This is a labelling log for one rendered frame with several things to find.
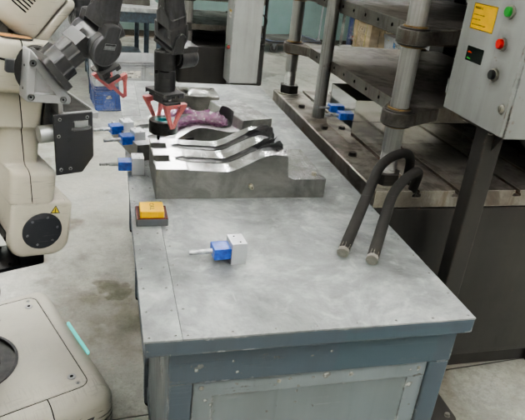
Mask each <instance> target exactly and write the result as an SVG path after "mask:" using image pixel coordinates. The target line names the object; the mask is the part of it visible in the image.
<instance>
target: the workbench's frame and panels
mask: <svg viewBox="0 0 525 420"><path fill-rule="evenodd" d="M129 229H130V232H131V233H132V245H133V254H134V263H135V298H136V299H137V300H138V309H139V318H140V328H141V337H142V355H143V364H144V369H143V398H144V403H145V405H147V410H148V419H149V420H431V417H432V415H433V409H434V407H435V403H436V401H437V398H438V393H439V390H440V387H441V384H442V380H443V376H444V373H445V370H446V367H447V364H448V360H449V358H450V356H451V352H452V350H453V344H454V342H455V339H456V336H457V333H470V332H471V331H472V329H473V324H474V321H475V320H463V321H451V322H430V323H419V324H407V325H396V326H384V327H362V328H350V329H339V330H327V331H316V332H294V333H283V334H271V335H260V336H248V337H226V338H214V339H203V340H192V341H181V342H159V343H147V344H143V329H142V320H141V311H140V302H139V293H138V276H137V267H136V258H135V249H134V241H133V224H132V214H131V206H130V197H129Z"/></svg>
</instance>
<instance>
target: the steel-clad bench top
mask: <svg viewBox="0 0 525 420"><path fill-rule="evenodd" d="M134 85H135V86H134ZM146 86H154V82H151V81H130V80H127V96H126V97H125V98H122V97H121V96H120V101H121V109H122V118H130V119H131V120H135V119H142V118H146V117H148V116H149V115H151V113H150V111H149V109H148V106H147V104H146V103H145V101H144V100H143V95H145V94H149V92H145V87H146ZM175 87H194V88H214V89H215V91H216V92H217V94H218V96H219V97H220V98H219V100H227V99H238V100H239V101H241V102H243V103H246V104H247V105H248V106H250V107H252V108H254V109H256V110H258V111H259V112H261V113H263V114H265V115H267V116H269V117H270V118H272V126H271V127H272V128H273V132H274V138H275V137H277V138H276V139H275V141H274V142H277V141H281V143H282V144H283V149H301V150H302V151H303V153H304V154H305V155H306V156H307V157H308V159H309V160H310V161H311V162H312V163H313V165H314V166H315V167H316V168H317V169H318V171H319V172H320V173H321V174H322V175H323V176H324V177H325V178H326V183H325V189H324V194H323V197H256V198H179V199H156V198H155V194H154V190H153V181H152V177H151V172H150V167H149V161H148V160H146V161H144V175H132V171H127V179H128V188H129V197H130V206H131V214H132V231H133V241H134V249H135V258H136V267H137V285H138V293H139V302H140V311H141V320H142V337H143V344H147V343H169V342H181V341H192V340H203V339H214V338H237V337H248V336H260V335H271V334H283V333H305V332H316V331H327V330H339V329H350V328H372V327H384V326H396V325H407V324H419V323H440V322H451V321H463V320H475V319H476V318H475V317H474V316H473V315H472V313H471V312H470V311H469V310H468V309H467V308H466V307H465V306H464V305H463V304H462V303H461V302H460V301H459V299H458V298H457V297H456V296H455V295H454V294H453V293H452V292H451V291H450V290H449V289H448V287H447V286H446V285H445V284H444V283H443V282H442V281H441V280H440V279H439V278H438V277H437V276H436V274H435V273H434V272H433V271H432V270H431V269H430V268H429V267H428V266H427V265H426V264H425V263H424V261H423V260H422V259H421V258H420V257H419V256H418V255H417V254H416V253H415V252H414V251H413V250H412V249H411V248H410V247H409V246H408V245H407V244H406V243H405V242H404V241H403V240H402V239H401V238H400V236H399V235H398V234H397V233H396V232H395V231H394V230H393V229H392V228H391V227H390V226H389V225H388V229H387V233H386V237H385V239H384V243H383V245H382V251H381V253H380V257H379V259H378V262H377V264H376V265H371V264H368V263H367V261H366V257H367V255H368V249H369V247H370V244H371V241H372V239H373V234H374V232H375V229H376V226H377V223H378V219H379V216H380V215H379V214H378V213H377V212H376V210H375V209H374V208H373V207H372V206H371V205H370V204H369V206H368V208H367V211H366V213H365V216H364V218H363V220H362V223H361V226H360V228H359V230H358V232H357V236H356V238H355V240H354V242H353V245H352V248H351V250H350V253H349V254H348V256H347V257H340V256H338V254H337V250H338V247H339V245H340V243H341V241H342V239H343V235H344V233H345V232H346V230H347V227H348V224H349V222H350V220H351V218H352V216H353V213H354V211H355V208H356V206H357V205H358V201H359V199H360V197H361V194H360V193H359V192H358V191H357V190H356V189H355V188H354V187H353V185H352V184H351V183H350V182H349V181H348V180H347V179H346V178H345V177H344V176H343V175H342V174H341V173H340V172H339V171H338V170H337V169H336V168H335V167H334V166H333V165H332V164H331V163H330V162H329V161H328V159H327V158H326V157H325V156H324V155H323V154H322V153H321V152H320V151H319V150H318V149H317V147H316V146H315V145H314V144H313V143H312V142H311V141H310V140H309V139H308V138H307V137H306V136H305V134H304V133H303V132H302V131H301V130H300V129H299V128H298V127H297V126H296V125H295V124H294V123H293V121H292V120H291V119H290V118H289V117H288V116H287V115H286V114H285V113H284V112H283V111H282V110H281V108H280V107H279V106H278V105H277V104H276V103H275V102H274V101H273V100H272V99H271V98H270V97H269V96H268V95H267V94H266V93H265V92H264V91H263V90H262V89H261V88H260V87H259V86H253V85H233V84H212V83H191V82H176V86H175ZM156 200H157V201H156ZM140 202H162V205H163V206H166V209H167V216H168V226H149V227H137V224H136V217H135V206H139V203H140ZM239 233H241V234H242V235H243V237H244V239H245V240H246V242H247V256H246V263H245V264H235V265H231V264H230V262H229V261H228V259H226V260H214V259H213V256H212V254H211V253H210V254H199V255H188V250H196V249H207V248H210V242H214V241H226V240H227V235H228V234H239ZM163 240H164V241H163ZM164 244H165V245H164ZM165 248H166V249H165ZM169 271H170V272H169ZM170 275H171V276H170ZM171 279H172V280H171ZM178 319H179V320H178ZM179 323H180V324H179ZM180 328H181V329H180Z"/></svg>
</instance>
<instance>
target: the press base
mask: <svg viewBox="0 0 525 420"><path fill-rule="evenodd" d="M454 210H455V207H395V208H394V209H393V211H392V216H391V219H390V223H389V226H390V227H391V228H392V229H393V230H394V231H395V232H396V233H397V234H398V235H399V236H400V238H401V239H402V240H403V241H404V242H405V243H406V244H407V245H408V246H409V247H410V248H411V249H412V250H413V251H414V252H415V253H416V254H417V255H418V256H419V257H420V258H421V259H422V260H423V261H424V263H425V264H426V265H427V266H428V267H429V268H430V269H431V270H432V271H433V272H434V273H435V274H436V276H438V270H439V267H440V264H441V261H442V257H443V251H444V248H445V245H446V241H447V238H448V233H449V229H450V226H451V222H452V220H453V214H454ZM457 298H458V299H459V301H460V302H461V303H462V304H463V305H464V306H465V307H466V308H467V309H468V310H469V311H470V312H471V313H472V315H473V316H474V317H475V318H476V319H475V321H474V324H473V327H472V331H471V332H460V333H457V336H456V339H455V342H454V344H453V348H452V352H451V356H450V358H449V360H448V362H447V365H453V364H461V363H478V362H486V361H496V360H504V359H514V358H523V355H524V353H525V205H522V206H484V207H483V210H482V215H481V218H480V221H479V224H478V227H477V232H476V235H475V238H474V241H473V245H472V250H471V252H470V256H469V259H468V262H467V267H466V270H465V273H464V276H463V280H462V285H461V287H460V290H459V294H458V296H457Z"/></svg>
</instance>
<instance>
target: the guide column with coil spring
mask: <svg viewBox="0 0 525 420"><path fill-rule="evenodd" d="M340 3H341V0H328V1H327V12H326V18H325V25H324V31H323V37H322V48H321V55H320V61H319V67H318V73H317V85H316V91H315V97H314V103H313V110H312V117H313V118H324V113H325V109H317V106H326V102H327V96H328V86H329V80H330V74H331V73H330V72H331V66H332V60H333V52H334V46H335V41H336V35H337V29H338V19H339V13H340V12H339V9H340Z"/></svg>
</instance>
